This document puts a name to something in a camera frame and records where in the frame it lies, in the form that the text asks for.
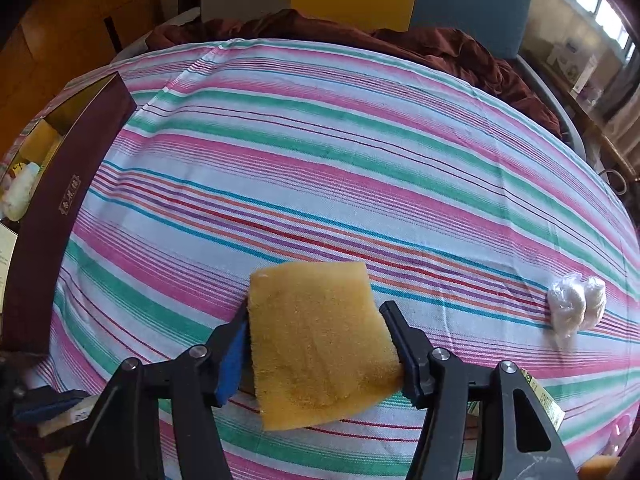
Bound yellow sponge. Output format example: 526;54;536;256
247;261;404;431

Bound white plastic-wrapped bundle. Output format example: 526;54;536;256
1;162;40;222

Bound small green tea packet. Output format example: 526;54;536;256
521;368;565;430

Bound striped bed sheet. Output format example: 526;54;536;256
25;40;639;464

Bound small white plastic bag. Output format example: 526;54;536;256
547;273;606;338

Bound dark red blanket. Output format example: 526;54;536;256
145;9;561;136

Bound white box on sill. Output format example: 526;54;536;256
546;41;598;96

